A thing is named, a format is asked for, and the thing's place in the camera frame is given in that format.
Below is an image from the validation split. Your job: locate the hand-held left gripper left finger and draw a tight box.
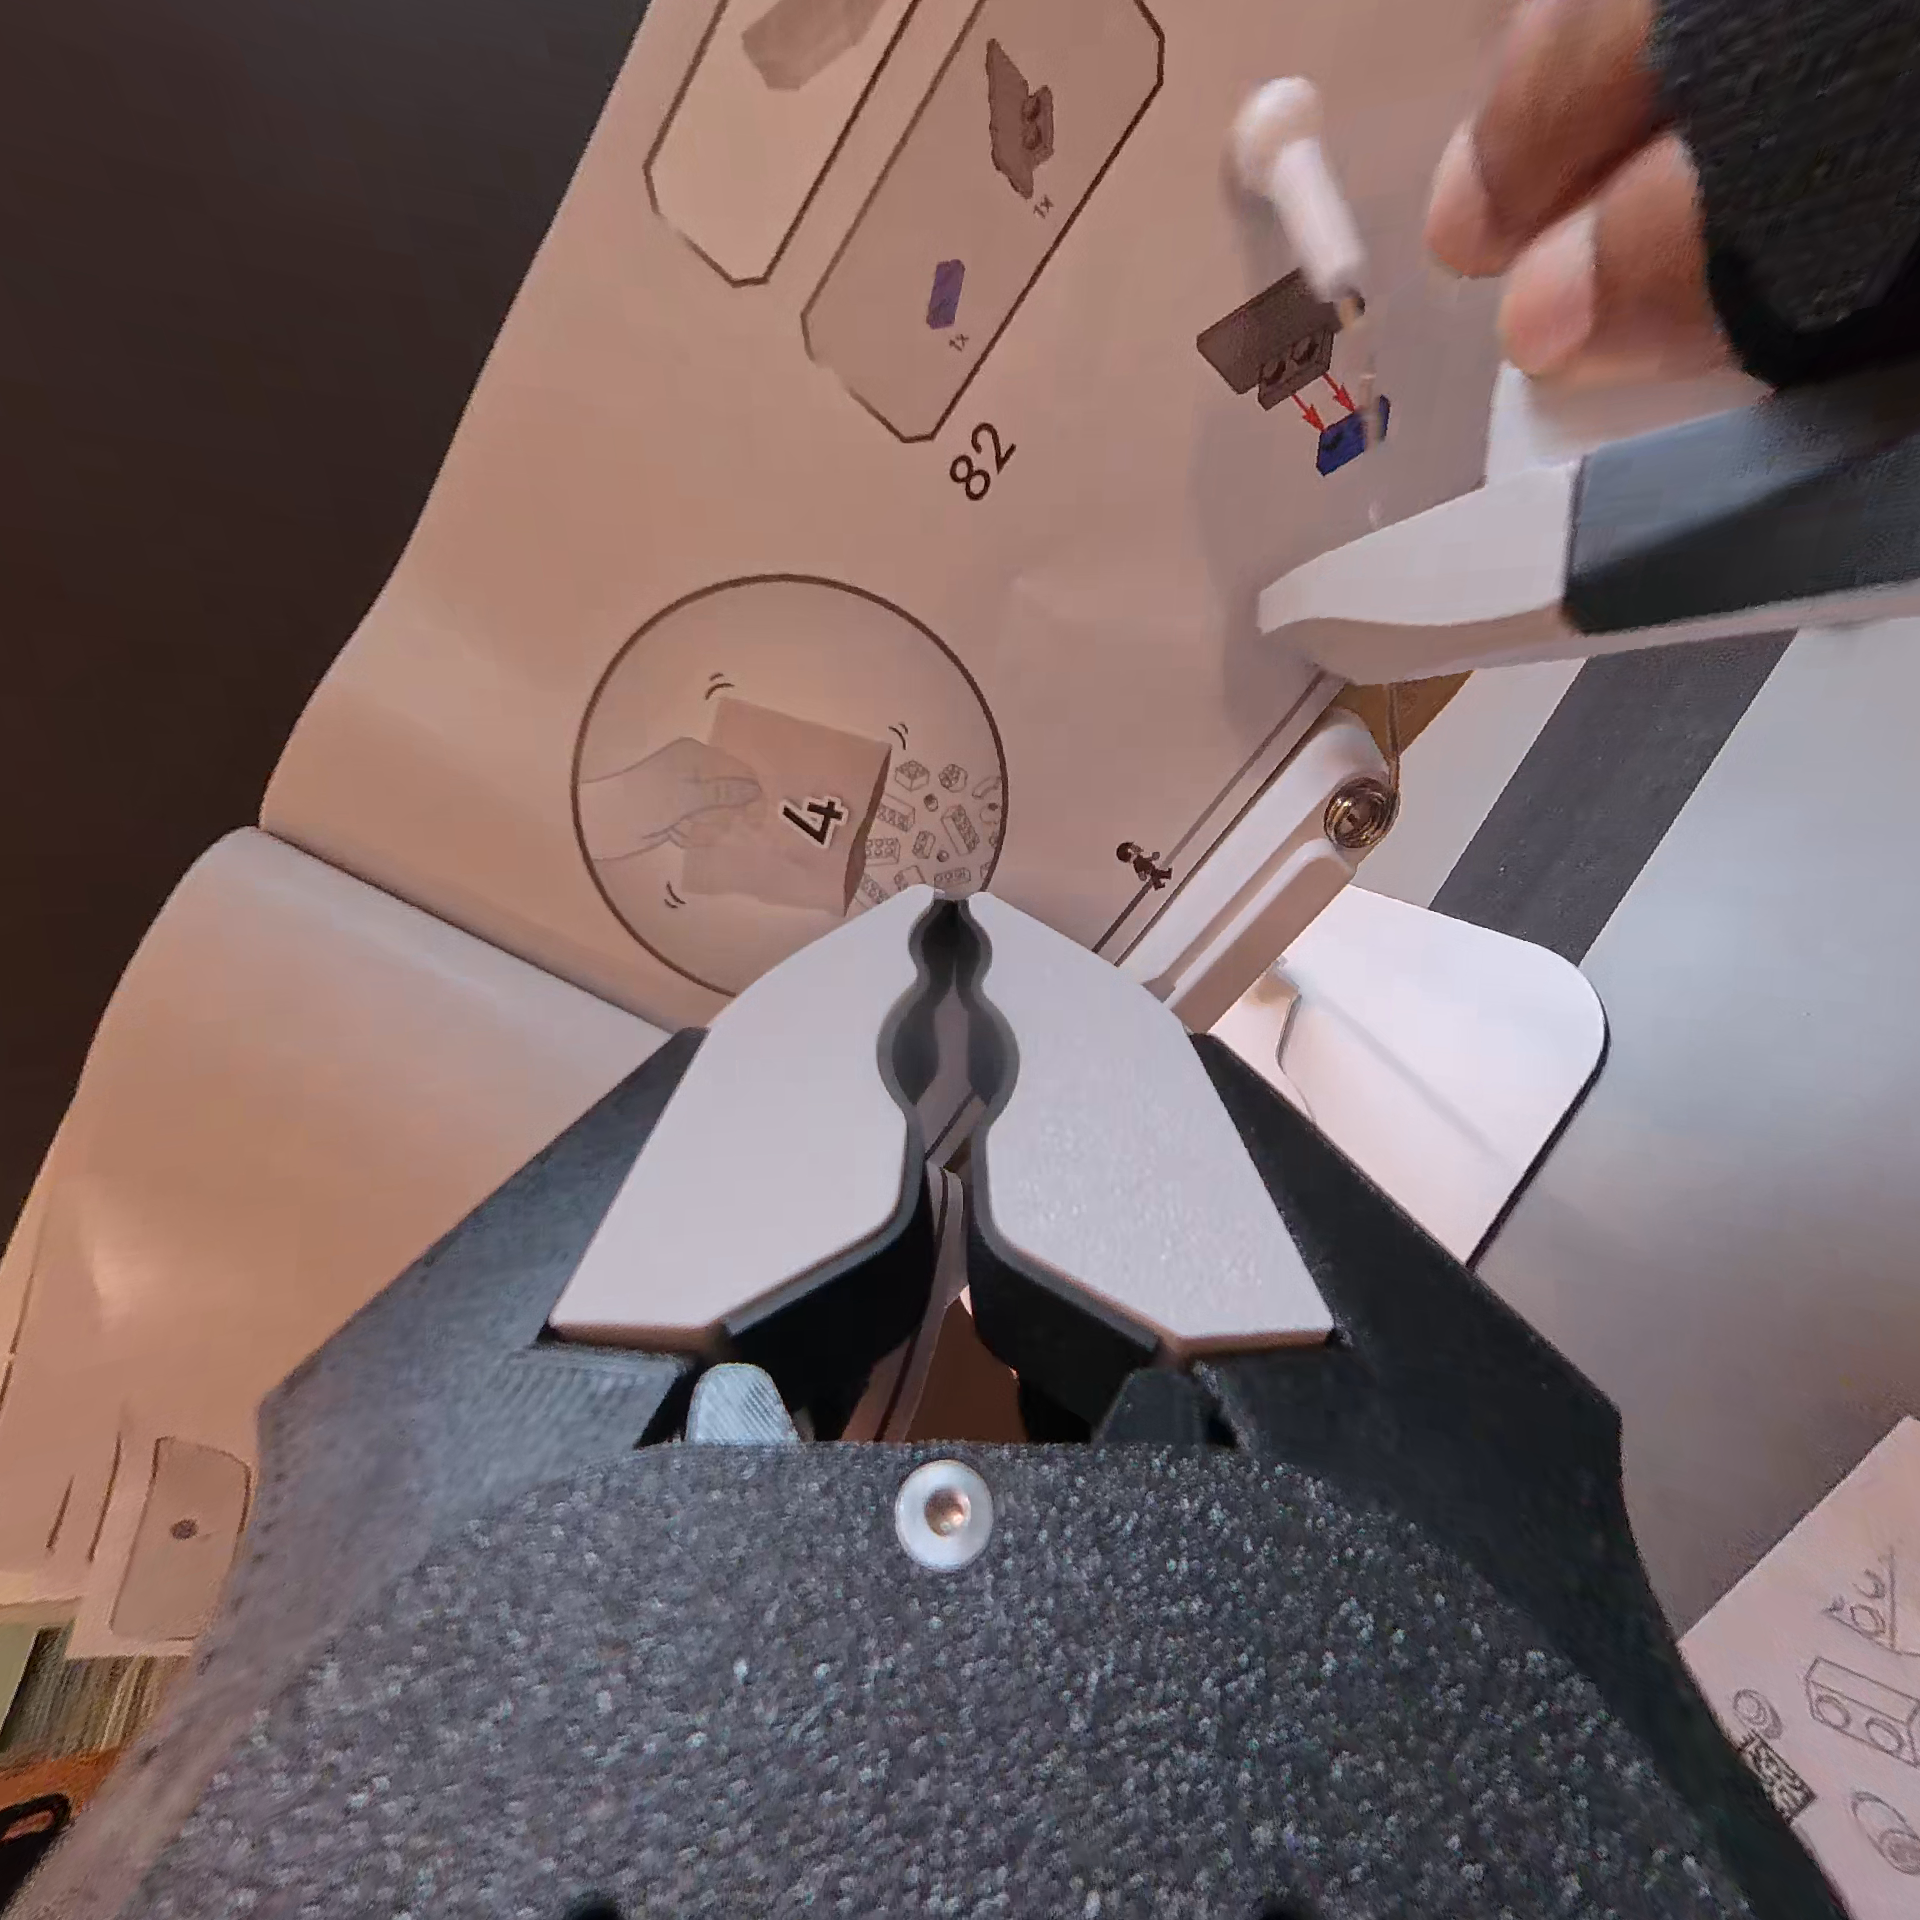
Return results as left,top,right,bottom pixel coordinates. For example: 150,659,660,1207
546,884,947,1440

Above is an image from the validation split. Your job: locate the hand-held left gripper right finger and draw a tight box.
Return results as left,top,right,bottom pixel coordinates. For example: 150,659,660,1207
961,894,1338,1440

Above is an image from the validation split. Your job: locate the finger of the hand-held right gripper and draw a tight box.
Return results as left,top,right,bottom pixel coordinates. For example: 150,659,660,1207
1257,455,1920,688

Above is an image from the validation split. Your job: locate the lego instruction booklet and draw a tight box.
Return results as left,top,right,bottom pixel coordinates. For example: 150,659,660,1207
0,0,1505,1671

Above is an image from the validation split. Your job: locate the printed white paper bag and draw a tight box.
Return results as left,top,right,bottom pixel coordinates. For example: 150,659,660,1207
1678,1415,1920,1920

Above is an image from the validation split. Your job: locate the person's right hand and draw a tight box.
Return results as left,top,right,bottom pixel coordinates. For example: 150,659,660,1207
1422,0,1775,385

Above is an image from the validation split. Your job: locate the white booklet stand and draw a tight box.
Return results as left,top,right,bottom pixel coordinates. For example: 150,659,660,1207
1092,76,1613,1281

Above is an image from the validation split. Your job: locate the black backdrop panel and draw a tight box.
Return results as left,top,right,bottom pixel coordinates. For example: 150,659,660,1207
0,0,655,1250

